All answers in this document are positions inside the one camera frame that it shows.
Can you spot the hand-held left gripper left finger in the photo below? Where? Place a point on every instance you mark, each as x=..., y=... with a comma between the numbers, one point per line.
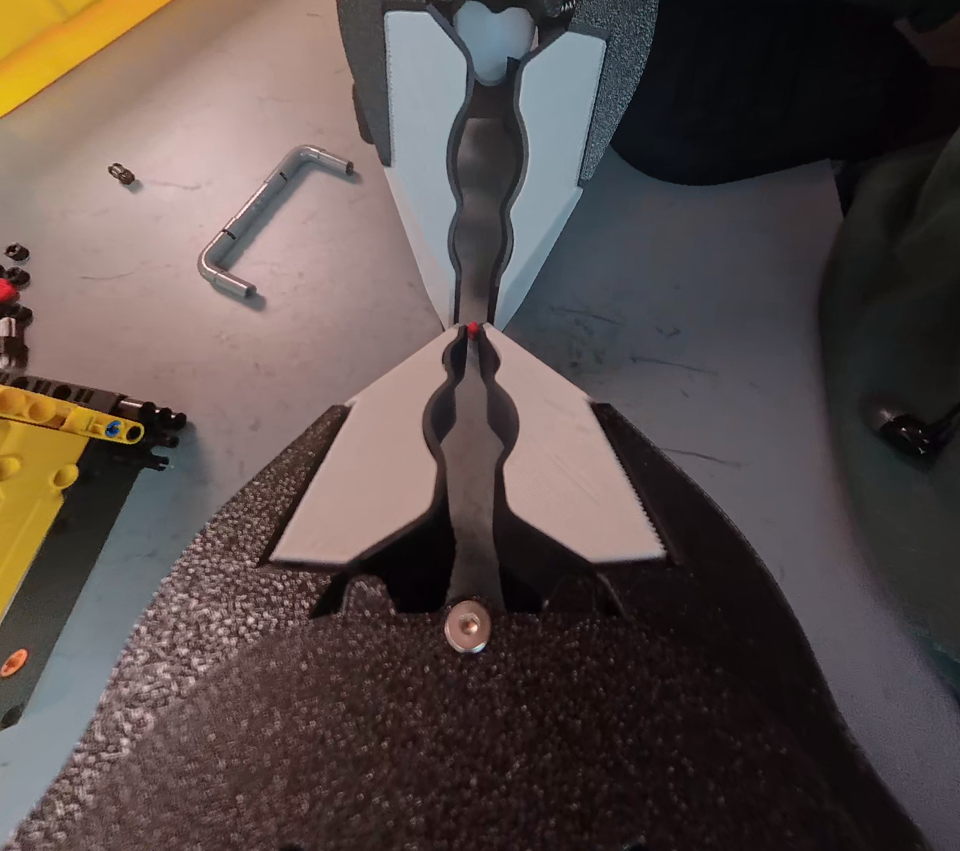
x=360, y=483

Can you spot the yellow lego robot model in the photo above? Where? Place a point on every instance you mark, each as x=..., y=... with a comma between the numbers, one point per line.
x=30, y=476

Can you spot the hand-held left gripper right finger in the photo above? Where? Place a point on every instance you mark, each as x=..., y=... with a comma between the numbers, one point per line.
x=577, y=483

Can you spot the loose black lego pin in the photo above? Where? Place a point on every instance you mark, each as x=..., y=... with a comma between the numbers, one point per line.
x=121, y=174

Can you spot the person's right forearm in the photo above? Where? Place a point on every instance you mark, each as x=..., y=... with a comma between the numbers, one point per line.
x=750, y=78

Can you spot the pile of black red pins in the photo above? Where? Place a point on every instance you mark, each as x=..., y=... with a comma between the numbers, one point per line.
x=11, y=288

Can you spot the red grey lego pin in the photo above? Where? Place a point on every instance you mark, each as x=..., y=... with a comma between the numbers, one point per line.
x=472, y=331

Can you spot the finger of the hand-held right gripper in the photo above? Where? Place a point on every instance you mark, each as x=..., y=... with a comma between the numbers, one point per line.
x=555, y=138
x=416, y=116

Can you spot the grey bent lego tube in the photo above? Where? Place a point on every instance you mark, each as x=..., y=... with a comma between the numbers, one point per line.
x=255, y=206

